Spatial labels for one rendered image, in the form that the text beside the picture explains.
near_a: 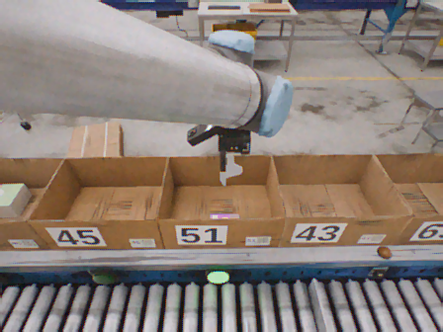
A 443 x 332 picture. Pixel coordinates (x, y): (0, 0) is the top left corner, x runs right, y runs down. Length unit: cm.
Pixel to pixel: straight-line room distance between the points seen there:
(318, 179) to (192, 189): 52
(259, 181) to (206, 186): 22
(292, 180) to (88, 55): 103
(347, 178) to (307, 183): 17
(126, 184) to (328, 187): 84
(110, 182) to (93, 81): 101
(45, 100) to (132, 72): 6
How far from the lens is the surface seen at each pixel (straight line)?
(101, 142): 282
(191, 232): 88
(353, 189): 124
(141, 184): 117
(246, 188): 112
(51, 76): 19
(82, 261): 104
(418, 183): 141
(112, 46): 21
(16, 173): 134
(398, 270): 126
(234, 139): 67
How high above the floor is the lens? 172
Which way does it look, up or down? 43 degrees down
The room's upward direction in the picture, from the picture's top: straight up
